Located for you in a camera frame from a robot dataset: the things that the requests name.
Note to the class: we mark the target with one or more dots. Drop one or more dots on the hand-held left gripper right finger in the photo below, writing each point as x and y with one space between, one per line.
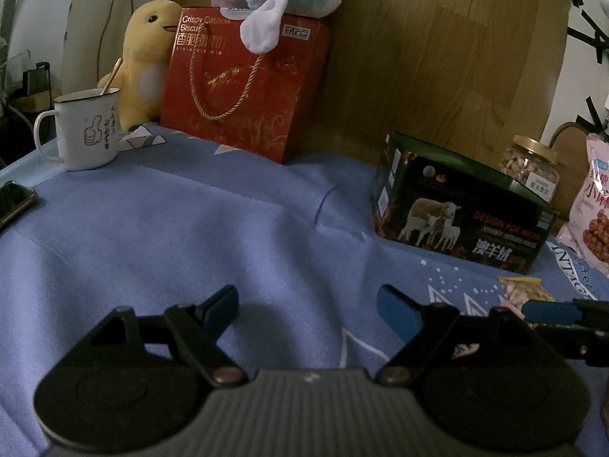
395 309

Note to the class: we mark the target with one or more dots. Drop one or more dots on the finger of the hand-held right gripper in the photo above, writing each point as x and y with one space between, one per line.
552 312
580 342

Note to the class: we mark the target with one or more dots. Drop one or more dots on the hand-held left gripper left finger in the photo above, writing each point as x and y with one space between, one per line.
223 305

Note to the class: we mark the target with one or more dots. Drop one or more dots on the clear gold-edged peanut packet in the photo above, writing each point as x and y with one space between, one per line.
518 288

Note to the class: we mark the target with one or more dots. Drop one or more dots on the black printed cardboard box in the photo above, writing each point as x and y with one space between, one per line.
476 228

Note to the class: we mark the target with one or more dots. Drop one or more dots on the blue printed bedsheet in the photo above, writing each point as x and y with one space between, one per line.
190 238

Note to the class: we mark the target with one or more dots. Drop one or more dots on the pink snack bag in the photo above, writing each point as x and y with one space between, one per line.
592 209

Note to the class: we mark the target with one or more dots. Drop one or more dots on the nut jar with gold lid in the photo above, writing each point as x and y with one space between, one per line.
528 166

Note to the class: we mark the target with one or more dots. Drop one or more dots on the rounded wooden board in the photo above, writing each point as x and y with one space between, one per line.
568 152

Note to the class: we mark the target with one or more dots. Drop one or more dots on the red gift bag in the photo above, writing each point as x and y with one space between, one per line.
285 104

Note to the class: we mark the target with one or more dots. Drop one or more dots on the white enamel mug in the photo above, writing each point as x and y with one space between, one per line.
85 133

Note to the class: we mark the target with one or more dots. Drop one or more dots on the dark smartphone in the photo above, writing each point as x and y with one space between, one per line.
14 202

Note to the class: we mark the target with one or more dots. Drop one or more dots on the yellow duck plush toy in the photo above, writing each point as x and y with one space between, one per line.
142 57

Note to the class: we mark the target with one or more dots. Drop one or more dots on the black wall tape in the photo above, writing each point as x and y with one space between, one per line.
585 19

